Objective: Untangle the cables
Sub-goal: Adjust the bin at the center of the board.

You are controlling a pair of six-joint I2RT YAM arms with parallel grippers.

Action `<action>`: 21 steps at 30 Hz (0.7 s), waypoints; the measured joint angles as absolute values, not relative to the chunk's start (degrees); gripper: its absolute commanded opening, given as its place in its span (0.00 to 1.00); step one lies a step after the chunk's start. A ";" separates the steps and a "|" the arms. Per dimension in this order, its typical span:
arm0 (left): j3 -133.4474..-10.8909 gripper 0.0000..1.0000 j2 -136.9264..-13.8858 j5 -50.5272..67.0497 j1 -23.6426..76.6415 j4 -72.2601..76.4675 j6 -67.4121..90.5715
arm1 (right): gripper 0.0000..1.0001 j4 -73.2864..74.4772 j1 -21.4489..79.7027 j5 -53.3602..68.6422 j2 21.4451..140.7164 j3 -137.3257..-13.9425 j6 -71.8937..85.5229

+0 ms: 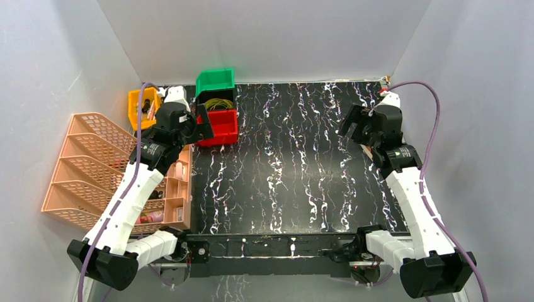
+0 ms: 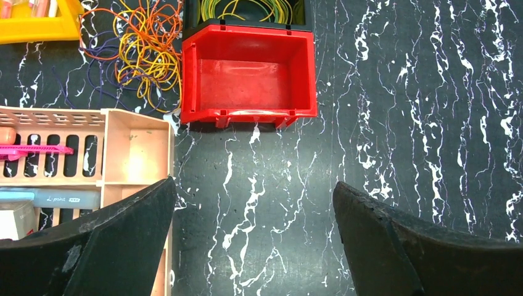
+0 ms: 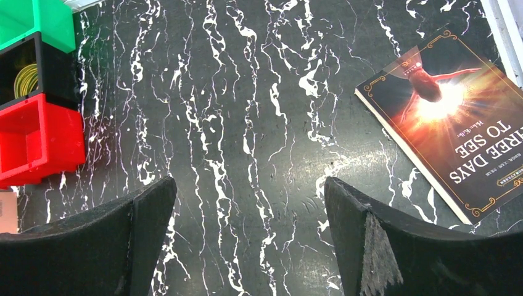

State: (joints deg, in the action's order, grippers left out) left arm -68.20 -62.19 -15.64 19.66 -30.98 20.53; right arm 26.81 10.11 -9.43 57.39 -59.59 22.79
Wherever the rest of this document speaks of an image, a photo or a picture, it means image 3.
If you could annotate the black plastic bin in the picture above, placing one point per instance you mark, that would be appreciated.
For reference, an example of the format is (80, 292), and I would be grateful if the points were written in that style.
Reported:
(55, 73)

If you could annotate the green plastic bin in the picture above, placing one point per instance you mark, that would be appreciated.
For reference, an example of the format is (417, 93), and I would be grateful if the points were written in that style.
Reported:
(52, 18)

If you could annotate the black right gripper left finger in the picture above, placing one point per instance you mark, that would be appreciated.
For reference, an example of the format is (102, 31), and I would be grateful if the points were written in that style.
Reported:
(111, 249)

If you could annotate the dark paperback book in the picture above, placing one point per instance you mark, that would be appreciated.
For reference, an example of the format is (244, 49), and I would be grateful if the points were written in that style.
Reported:
(457, 117)

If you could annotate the red plastic bin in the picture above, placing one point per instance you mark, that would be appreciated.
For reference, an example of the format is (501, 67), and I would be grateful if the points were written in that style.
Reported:
(38, 139)

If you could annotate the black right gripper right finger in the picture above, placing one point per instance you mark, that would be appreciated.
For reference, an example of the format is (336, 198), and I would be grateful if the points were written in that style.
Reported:
(383, 251)

